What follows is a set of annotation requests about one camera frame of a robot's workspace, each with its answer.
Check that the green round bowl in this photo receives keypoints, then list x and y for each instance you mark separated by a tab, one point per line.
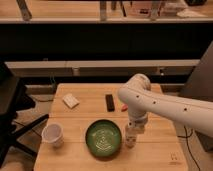
103	138

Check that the black office chair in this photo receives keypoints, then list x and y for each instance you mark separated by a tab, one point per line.
13	98

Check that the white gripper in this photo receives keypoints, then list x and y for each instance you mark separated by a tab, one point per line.
131	133

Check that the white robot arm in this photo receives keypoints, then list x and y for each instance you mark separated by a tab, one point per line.
136	94

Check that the white paper cup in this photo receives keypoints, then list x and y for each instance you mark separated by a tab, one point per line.
53	134

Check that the small red object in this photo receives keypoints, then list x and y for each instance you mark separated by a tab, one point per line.
124	108

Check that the black rectangular bar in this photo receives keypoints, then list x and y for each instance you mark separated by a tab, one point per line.
110	103

